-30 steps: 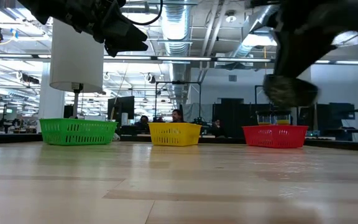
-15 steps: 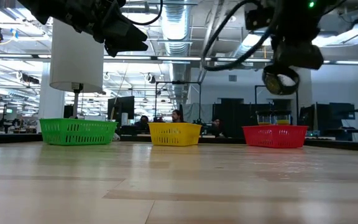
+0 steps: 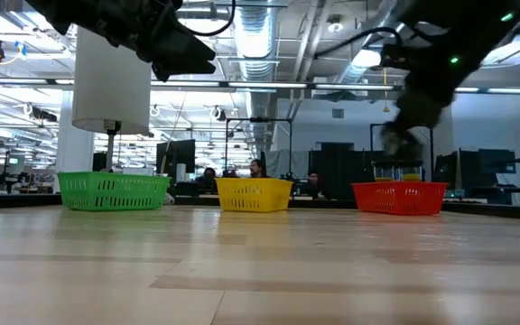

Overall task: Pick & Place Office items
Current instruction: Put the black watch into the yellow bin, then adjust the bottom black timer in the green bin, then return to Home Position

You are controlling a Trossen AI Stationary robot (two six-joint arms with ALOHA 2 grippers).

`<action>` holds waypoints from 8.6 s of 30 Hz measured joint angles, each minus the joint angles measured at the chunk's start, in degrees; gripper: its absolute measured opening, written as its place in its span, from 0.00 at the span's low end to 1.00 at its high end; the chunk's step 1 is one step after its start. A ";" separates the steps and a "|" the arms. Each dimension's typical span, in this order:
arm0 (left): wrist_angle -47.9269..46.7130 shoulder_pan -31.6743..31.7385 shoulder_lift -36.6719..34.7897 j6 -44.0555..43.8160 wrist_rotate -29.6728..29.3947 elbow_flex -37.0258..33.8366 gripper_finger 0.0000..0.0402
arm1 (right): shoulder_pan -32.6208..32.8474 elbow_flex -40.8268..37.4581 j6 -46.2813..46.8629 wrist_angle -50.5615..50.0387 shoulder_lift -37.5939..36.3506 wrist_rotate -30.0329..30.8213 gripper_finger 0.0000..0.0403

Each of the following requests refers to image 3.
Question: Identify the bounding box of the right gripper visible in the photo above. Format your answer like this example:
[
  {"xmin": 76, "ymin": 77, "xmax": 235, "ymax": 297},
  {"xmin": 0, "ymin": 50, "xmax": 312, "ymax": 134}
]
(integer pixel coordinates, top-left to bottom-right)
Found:
[{"xmin": 379, "ymin": 26, "xmax": 482, "ymax": 162}]

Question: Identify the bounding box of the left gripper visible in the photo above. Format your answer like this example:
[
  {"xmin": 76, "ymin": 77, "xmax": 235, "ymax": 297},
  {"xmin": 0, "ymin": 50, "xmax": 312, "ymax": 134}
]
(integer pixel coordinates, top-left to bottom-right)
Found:
[{"xmin": 24, "ymin": 0, "xmax": 218, "ymax": 83}]

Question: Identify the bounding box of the green plastic basket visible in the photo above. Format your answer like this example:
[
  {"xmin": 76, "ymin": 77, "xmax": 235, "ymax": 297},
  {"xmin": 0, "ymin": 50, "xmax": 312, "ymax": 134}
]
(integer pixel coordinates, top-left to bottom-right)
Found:
[{"xmin": 56, "ymin": 171, "xmax": 172, "ymax": 212}]

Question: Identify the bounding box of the dark monitor on arm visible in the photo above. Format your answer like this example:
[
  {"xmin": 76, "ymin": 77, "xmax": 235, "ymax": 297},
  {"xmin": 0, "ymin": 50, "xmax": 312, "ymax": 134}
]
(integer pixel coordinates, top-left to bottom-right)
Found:
[{"xmin": 434, "ymin": 148, "xmax": 520, "ymax": 200}]

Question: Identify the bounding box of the black partition screen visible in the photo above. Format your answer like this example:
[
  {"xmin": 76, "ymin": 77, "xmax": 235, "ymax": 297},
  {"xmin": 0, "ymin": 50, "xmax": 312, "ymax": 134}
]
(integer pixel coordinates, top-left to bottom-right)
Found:
[{"xmin": 308, "ymin": 142, "xmax": 433, "ymax": 200}]

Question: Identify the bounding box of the red plastic basket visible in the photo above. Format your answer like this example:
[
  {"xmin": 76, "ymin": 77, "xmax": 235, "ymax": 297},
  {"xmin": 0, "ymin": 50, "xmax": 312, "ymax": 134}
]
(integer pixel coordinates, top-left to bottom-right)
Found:
[{"xmin": 351, "ymin": 181, "xmax": 449, "ymax": 216}]

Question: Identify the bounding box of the ceiling light bar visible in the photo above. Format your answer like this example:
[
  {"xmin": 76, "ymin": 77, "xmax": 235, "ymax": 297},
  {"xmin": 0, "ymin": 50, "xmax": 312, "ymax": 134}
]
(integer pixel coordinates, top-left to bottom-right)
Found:
[{"xmin": 0, "ymin": 77, "xmax": 520, "ymax": 95}]

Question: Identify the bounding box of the person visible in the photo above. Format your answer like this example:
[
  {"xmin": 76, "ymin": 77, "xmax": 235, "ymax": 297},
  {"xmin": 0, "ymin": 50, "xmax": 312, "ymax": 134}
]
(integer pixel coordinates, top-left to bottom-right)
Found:
[
  {"xmin": 196, "ymin": 166, "xmax": 218, "ymax": 189},
  {"xmin": 304, "ymin": 171, "xmax": 329, "ymax": 200},
  {"xmin": 246, "ymin": 158, "xmax": 268, "ymax": 180}
]

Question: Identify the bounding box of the black computer monitor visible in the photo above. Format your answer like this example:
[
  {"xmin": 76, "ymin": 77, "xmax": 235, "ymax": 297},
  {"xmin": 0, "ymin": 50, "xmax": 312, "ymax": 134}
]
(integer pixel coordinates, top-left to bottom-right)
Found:
[{"xmin": 155, "ymin": 138, "xmax": 197, "ymax": 178}]

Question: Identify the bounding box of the grey partition panel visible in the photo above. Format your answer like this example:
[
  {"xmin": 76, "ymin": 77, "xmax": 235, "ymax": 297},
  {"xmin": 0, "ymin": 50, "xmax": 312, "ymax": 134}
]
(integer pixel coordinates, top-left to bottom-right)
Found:
[{"xmin": 264, "ymin": 148, "xmax": 311, "ymax": 180}]

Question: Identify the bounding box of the yellow plastic basket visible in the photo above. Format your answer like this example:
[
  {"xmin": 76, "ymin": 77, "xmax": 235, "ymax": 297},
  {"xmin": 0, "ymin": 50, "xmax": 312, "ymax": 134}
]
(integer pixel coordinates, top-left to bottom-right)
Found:
[{"xmin": 215, "ymin": 177, "xmax": 294, "ymax": 213}]

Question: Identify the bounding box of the yellow hanging cord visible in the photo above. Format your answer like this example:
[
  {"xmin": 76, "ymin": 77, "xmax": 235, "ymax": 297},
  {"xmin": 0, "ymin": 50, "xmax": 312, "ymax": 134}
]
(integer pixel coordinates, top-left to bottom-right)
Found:
[{"xmin": 381, "ymin": 67, "xmax": 391, "ymax": 114}]

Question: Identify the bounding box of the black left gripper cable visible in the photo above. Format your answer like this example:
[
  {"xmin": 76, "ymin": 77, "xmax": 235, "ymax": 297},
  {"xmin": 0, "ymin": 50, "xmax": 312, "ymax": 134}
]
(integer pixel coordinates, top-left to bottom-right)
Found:
[{"xmin": 169, "ymin": 0, "xmax": 237, "ymax": 37}]

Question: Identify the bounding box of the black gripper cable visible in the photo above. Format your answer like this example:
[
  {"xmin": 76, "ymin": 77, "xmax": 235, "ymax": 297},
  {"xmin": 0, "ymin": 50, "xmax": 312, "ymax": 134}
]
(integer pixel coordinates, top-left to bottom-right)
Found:
[
  {"xmin": 169, "ymin": 0, "xmax": 237, "ymax": 37},
  {"xmin": 313, "ymin": 25, "xmax": 399, "ymax": 60}
]

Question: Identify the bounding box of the silver ventilation duct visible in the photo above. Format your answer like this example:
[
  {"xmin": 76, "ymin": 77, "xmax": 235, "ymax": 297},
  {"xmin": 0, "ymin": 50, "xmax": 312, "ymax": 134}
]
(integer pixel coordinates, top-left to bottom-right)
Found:
[
  {"xmin": 228, "ymin": 0, "xmax": 283, "ymax": 154},
  {"xmin": 339, "ymin": 0, "xmax": 405, "ymax": 87}
]

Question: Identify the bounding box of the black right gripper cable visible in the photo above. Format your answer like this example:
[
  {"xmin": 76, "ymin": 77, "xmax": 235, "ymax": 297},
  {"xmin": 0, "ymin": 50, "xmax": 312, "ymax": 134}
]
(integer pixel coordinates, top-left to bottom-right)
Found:
[{"xmin": 313, "ymin": 25, "xmax": 399, "ymax": 60}]

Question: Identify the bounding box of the black aluminium table frame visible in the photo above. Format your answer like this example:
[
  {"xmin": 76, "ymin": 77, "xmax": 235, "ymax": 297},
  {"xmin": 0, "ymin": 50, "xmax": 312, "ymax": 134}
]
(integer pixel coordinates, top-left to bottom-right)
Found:
[{"xmin": 0, "ymin": 192, "xmax": 520, "ymax": 222}]

